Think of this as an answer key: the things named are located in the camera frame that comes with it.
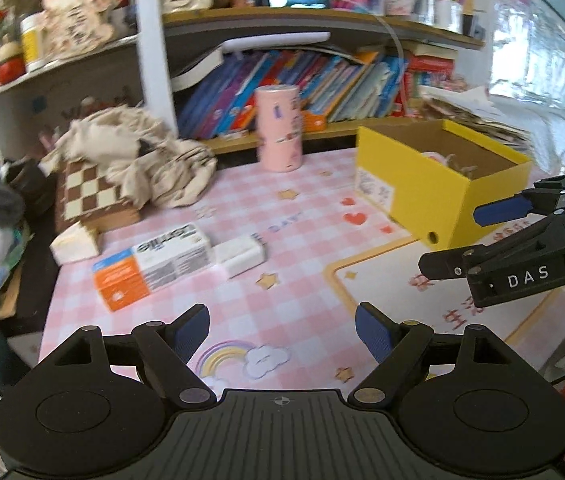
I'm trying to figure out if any yellow cardboard box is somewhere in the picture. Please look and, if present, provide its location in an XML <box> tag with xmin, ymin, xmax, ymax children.
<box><xmin>355</xmin><ymin>119</ymin><xmax>533</xmax><ymax>250</ymax></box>

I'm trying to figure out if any wooden chessboard box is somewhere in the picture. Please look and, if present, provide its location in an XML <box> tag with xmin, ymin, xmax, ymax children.
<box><xmin>55</xmin><ymin>160</ymin><xmax>142</xmax><ymax>233</ymax></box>

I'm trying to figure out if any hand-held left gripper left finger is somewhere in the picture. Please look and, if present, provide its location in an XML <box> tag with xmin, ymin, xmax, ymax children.
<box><xmin>55</xmin><ymin>303</ymin><xmax>217</xmax><ymax>407</ymax></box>

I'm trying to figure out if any beige printed cloth bag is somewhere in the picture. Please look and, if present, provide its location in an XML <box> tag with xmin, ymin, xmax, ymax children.
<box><xmin>42</xmin><ymin>105</ymin><xmax>218</xmax><ymax>208</ymax></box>

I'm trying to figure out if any white rectangular block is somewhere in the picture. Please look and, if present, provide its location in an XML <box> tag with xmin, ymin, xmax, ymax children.
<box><xmin>211</xmin><ymin>236</ymin><xmax>268</xmax><ymax>280</ymax></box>

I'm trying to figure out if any white light bar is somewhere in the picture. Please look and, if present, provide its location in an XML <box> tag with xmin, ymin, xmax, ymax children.
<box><xmin>221</xmin><ymin>31</ymin><xmax>333</xmax><ymax>52</ymax></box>

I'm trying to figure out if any white cable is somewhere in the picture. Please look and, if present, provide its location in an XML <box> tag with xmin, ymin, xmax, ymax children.
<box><xmin>353</xmin><ymin>7</ymin><xmax>409</xmax><ymax>62</ymax></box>

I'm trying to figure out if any orange white carton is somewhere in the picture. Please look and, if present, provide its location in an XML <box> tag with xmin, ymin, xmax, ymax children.
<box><xmin>91</xmin><ymin>222</ymin><xmax>213</xmax><ymax>313</ymax></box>
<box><xmin>301</xmin><ymin>111</ymin><xmax>329</xmax><ymax>132</ymax></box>

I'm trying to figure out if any pink checked table mat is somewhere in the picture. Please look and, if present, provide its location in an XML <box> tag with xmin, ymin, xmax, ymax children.
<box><xmin>37</xmin><ymin>145</ymin><xmax>565</xmax><ymax>396</ymax></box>

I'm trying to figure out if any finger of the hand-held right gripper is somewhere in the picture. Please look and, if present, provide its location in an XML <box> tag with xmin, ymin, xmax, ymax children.
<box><xmin>417</xmin><ymin>205</ymin><xmax>565</xmax><ymax>279</ymax></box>
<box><xmin>473</xmin><ymin>168</ymin><xmax>565</xmax><ymax>228</ymax></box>

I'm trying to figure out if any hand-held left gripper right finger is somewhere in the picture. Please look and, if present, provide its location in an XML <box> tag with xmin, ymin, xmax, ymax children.
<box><xmin>347</xmin><ymin>302</ymin><xmax>516</xmax><ymax>409</ymax></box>

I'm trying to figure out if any white jar yellow label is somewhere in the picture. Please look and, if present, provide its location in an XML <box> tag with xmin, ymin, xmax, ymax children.
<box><xmin>20</xmin><ymin>12</ymin><xmax>46</xmax><ymax>72</ymax></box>

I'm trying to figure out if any row of colourful books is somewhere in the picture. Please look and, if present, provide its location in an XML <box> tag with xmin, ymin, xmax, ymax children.
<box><xmin>170</xmin><ymin>49</ymin><xmax>458</xmax><ymax>141</ymax></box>

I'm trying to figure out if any stack of loose papers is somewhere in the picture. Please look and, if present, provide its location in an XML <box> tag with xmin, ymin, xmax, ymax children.
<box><xmin>420</xmin><ymin>85</ymin><xmax>533</xmax><ymax>153</ymax></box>

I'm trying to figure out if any pink patterned roll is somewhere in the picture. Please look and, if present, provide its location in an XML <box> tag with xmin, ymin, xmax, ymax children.
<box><xmin>254</xmin><ymin>85</ymin><xmax>304</xmax><ymax>173</ymax></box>

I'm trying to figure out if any wooden bookshelf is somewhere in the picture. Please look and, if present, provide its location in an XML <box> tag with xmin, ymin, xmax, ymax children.
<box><xmin>0</xmin><ymin>0</ymin><xmax>486</xmax><ymax>156</ymax></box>

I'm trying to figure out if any pink white plush toy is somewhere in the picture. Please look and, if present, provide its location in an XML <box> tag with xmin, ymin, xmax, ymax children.
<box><xmin>40</xmin><ymin>0</ymin><xmax>118</xmax><ymax>58</ymax></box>

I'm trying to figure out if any red white figurine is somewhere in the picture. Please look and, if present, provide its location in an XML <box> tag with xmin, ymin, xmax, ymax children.
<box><xmin>0</xmin><ymin>40</ymin><xmax>26</xmax><ymax>84</ymax></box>

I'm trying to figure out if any white wedge block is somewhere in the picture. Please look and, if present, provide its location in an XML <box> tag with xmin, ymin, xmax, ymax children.
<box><xmin>50</xmin><ymin>224</ymin><xmax>100</xmax><ymax>266</ymax></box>

